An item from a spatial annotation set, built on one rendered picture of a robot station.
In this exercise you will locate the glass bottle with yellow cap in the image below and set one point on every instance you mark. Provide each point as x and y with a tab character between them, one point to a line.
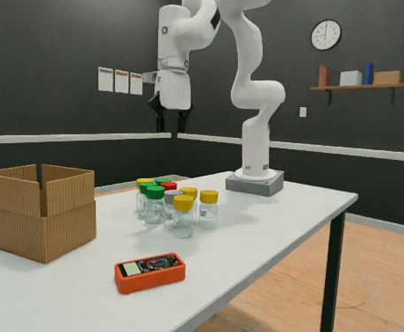
191	191
208	209
182	224
138	194

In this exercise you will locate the red-capped bottle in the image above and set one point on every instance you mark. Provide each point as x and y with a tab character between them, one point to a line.
168	186

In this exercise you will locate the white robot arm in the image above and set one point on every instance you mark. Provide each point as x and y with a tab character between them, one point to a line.
178	36

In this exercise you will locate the glass bottle with grey cap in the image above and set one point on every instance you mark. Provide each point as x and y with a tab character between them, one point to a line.
168	209

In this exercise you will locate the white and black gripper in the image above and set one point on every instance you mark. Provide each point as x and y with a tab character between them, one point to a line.
172	90

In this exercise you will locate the orange digital multimeter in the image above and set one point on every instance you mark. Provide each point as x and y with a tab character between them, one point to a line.
141	274

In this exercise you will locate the open brown cardboard box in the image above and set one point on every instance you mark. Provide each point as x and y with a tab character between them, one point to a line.
44	225

